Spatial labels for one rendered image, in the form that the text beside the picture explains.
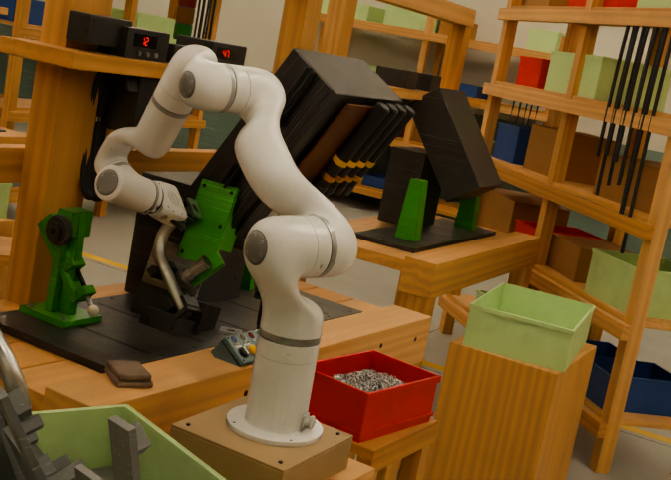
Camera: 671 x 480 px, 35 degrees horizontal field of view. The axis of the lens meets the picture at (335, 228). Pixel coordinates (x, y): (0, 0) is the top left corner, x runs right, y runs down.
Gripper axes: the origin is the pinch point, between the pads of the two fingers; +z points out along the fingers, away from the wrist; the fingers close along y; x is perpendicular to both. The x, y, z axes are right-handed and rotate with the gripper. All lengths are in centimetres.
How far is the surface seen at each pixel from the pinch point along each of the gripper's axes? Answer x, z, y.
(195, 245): 2.4, 2.9, -8.1
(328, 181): -31.0, 20.6, -3.8
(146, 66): -11.4, -14.6, 32.6
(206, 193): -5.7, 2.9, 3.0
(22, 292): 43.6, -14.5, -2.1
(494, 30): -10, 828, 443
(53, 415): 1, -72, -60
